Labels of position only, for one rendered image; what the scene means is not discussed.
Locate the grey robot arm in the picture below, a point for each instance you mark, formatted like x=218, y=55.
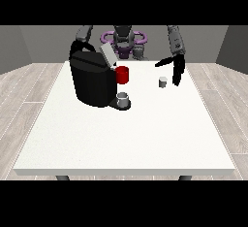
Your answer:
x=84, y=32
x=176, y=40

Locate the dark table leg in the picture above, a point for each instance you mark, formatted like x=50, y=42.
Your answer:
x=185, y=178
x=62, y=178

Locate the small grey coffee pod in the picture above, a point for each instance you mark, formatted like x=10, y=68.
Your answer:
x=163, y=81

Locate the small grey cup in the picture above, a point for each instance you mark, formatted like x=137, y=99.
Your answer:
x=122, y=99

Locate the black coffee machine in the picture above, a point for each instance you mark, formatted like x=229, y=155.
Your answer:
x=92, y=80

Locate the red pod holder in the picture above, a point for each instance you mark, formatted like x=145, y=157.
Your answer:
x=122, y=74

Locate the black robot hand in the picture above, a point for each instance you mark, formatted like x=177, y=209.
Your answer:
x=177, y=66
x=78, y=46

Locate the grey robot trunk purple rings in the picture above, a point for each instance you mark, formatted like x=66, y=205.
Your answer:
x=123, y=40

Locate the pale grey machine lid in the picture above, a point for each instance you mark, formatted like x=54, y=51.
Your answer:
x=108, y=53

